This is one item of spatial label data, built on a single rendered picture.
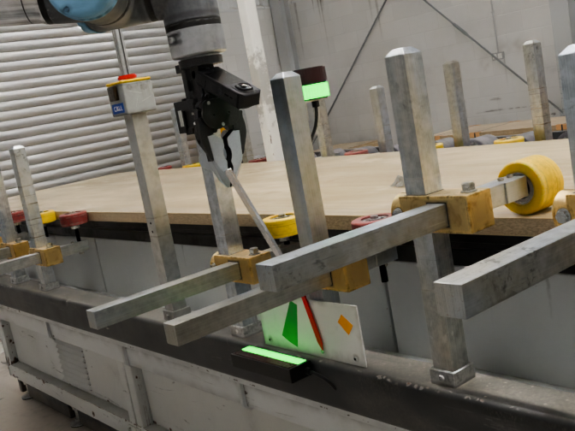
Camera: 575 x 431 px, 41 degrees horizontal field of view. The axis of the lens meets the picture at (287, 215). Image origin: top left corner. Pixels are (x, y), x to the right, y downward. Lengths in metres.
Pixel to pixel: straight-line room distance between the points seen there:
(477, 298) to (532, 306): 0.61
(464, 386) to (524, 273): 0.43
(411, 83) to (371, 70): 9.55
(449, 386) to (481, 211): 0.26
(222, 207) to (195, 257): 0.57
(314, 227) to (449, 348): 0.30
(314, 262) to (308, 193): 0.38
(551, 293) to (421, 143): 0.34
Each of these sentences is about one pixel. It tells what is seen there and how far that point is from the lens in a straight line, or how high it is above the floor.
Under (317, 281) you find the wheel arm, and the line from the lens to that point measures 1.18.
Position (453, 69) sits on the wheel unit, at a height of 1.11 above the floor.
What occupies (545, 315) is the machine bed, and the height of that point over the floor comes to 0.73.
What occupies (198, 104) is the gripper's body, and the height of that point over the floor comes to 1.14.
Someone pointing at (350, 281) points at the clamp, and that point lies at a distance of 1.18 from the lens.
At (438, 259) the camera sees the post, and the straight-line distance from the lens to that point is 1.05.
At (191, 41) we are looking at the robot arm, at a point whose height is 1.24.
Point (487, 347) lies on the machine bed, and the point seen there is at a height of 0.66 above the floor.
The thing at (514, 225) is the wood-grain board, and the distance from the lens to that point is 1.16.
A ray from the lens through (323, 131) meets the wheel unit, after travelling 2.80.
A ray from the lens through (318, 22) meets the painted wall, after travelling 11.18.
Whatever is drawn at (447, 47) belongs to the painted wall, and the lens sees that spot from 9.77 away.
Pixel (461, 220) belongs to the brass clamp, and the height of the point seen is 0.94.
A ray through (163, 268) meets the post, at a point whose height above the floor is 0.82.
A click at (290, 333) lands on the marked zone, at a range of 1.33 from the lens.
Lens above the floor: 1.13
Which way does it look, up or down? 9 degrees down
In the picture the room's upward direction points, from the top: 10 degrees counter-clockwise
